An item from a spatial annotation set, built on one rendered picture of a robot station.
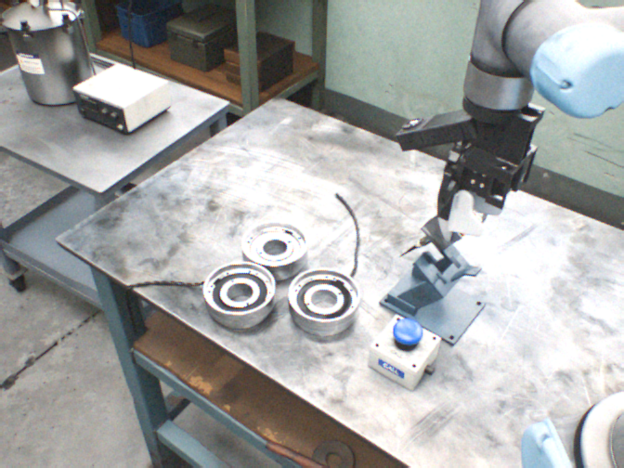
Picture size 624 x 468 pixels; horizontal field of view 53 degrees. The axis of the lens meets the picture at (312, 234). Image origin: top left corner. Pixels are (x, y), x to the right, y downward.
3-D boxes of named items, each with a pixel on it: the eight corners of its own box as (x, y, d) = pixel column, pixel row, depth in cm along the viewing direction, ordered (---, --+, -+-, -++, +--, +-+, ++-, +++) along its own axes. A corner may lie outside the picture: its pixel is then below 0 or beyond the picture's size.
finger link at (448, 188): (442, 226, 77) (458, 164, 72) (431, 221, 78) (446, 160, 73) (460, 211, 80) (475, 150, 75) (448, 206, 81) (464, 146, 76)
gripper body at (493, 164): (500, 215, 73) (524, 127, 65) (435, 187, 76) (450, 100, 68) (526, 185, 77) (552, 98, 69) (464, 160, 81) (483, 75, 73)
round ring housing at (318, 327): (332, 351, 87) (333, 332, 85) (274, 317, 92) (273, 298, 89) (371, 306, 94) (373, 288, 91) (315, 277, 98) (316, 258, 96)
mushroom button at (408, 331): (383, 353, 84) (387, 330, 81) (398, 334, 87) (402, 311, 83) (409, 368, 83) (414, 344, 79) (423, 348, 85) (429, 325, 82)
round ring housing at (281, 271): (266, 231, 106) (265, 213, 103) (318, 253, 102) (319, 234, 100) (229, 268, 99) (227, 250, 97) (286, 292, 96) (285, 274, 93)
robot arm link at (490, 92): (456, 63, 66) (490, 38, 70) (448, 101, 69) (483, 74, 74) (522, 85, 62) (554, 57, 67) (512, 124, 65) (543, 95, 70)
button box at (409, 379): (367, 367, 86) (370, 344, 82) (393, 334, 90) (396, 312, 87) (419, 396, 82) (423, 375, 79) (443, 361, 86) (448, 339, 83)
